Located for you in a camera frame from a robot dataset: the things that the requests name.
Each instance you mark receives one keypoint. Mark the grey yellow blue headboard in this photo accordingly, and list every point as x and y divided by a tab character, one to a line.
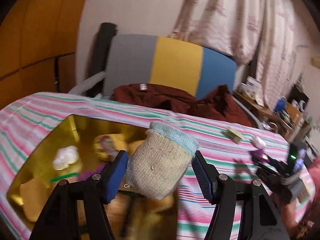
135	58

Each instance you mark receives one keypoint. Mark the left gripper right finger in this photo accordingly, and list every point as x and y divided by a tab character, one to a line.
259	217

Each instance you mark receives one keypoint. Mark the purple snack packet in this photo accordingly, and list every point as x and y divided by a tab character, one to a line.
258	156

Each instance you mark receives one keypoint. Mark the wooden side shelf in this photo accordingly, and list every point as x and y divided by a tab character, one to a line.
265	114

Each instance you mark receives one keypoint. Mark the person right hand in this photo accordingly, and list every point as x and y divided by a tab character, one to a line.
288	216

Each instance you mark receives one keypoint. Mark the striped pink green tablecloth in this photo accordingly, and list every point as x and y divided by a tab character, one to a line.
27	121

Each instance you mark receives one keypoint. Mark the brown cardboard box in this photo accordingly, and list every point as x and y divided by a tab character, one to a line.
304	193

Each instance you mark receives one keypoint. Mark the white plastic cloud toy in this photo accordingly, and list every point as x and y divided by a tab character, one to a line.
258	143

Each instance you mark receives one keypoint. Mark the grey bed rail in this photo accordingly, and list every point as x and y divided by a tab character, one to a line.
87	84

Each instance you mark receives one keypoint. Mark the black rolled mat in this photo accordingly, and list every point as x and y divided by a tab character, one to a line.
99	56

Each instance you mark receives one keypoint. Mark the green cracker packet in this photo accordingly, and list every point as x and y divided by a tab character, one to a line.
71	177

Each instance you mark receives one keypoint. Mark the gold metal tin tray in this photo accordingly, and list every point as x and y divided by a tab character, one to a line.
78	148

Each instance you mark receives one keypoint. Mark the pink patterned curtain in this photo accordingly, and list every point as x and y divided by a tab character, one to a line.
267	33

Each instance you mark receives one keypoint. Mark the dark red garment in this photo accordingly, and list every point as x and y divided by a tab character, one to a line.
217	105

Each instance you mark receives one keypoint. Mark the cream green small box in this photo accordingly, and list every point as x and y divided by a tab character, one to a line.
233	135

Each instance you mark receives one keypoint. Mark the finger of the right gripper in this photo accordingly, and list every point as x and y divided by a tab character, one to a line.
280	166

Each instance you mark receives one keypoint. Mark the white blue medicine box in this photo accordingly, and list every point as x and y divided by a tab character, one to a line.
252	87

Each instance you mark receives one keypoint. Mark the yellow sponge block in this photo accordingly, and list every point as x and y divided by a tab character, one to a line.
34	194

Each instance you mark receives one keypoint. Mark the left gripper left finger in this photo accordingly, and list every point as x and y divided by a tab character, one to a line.
59	216

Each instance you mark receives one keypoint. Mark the wooden wardrobe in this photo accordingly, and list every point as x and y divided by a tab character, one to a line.
38	44

